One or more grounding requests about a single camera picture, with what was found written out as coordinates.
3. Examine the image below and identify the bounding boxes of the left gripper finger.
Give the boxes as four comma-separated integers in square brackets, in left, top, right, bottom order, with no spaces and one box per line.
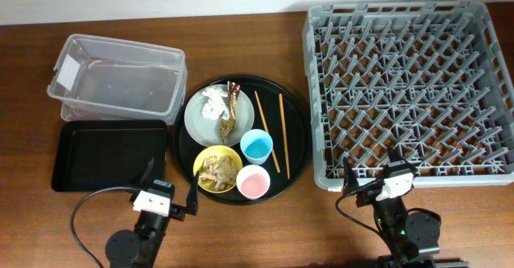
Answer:
[138,157,154,187]
[186,172,199,216]

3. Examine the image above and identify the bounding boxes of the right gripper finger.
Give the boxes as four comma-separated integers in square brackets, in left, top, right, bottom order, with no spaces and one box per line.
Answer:
[343,157,359,196]
[385,148,417,176]

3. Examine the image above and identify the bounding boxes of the food scraps and rice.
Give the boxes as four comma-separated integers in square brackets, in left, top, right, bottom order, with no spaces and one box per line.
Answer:
[199,156,239,192]

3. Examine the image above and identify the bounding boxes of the yellow bowl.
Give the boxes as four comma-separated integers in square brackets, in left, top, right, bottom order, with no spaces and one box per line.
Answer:
[193,145,243,193]

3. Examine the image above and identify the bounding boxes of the grey plate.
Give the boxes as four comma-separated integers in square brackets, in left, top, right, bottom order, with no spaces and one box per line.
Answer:
[184,87,255,147]

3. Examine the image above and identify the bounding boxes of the pink cup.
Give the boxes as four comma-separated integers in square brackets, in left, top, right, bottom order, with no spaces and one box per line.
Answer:
[236,164,271,200]

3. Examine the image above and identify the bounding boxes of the brown foil wrapper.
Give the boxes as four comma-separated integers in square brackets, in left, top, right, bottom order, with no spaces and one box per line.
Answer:
[218,81,240,143]

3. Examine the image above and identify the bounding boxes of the white tissue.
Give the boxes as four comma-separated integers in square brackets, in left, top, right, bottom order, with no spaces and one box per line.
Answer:
[202,87,230,120]

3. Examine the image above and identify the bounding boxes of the blue cup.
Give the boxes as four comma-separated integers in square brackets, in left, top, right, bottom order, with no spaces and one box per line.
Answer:
[240,129,273,165]

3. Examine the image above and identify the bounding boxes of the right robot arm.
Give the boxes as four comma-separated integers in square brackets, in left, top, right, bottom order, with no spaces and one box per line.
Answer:
[335,148,470,268]

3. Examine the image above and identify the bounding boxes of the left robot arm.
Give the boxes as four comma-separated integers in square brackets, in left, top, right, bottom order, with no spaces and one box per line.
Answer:
[105,160,199,268]

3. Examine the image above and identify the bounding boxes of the grey dishwasher rack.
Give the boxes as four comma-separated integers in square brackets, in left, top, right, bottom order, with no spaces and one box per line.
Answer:
[302,2,513,192]

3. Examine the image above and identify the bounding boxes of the black rectangular tray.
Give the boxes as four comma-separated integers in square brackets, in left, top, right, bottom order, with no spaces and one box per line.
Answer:
[51,120,168,192]

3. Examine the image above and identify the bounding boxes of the clear plastic bin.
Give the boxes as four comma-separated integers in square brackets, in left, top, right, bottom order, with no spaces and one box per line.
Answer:
[47,34,188,125]

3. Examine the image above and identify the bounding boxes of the right wooden chopstick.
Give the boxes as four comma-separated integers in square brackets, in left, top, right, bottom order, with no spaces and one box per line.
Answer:
[279,93,291,180]

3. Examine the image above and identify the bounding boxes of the wooden chopstick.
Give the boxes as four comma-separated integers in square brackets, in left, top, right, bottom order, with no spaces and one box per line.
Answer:
[254,91,281,174]
[279,93,291,180]

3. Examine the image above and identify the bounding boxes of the white label on bin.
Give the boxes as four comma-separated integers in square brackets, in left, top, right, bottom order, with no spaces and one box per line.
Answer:
[57,55,80,91]

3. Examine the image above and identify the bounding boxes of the left wooden chopstick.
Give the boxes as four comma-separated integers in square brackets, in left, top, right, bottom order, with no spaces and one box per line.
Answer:
[254,91,281,174]

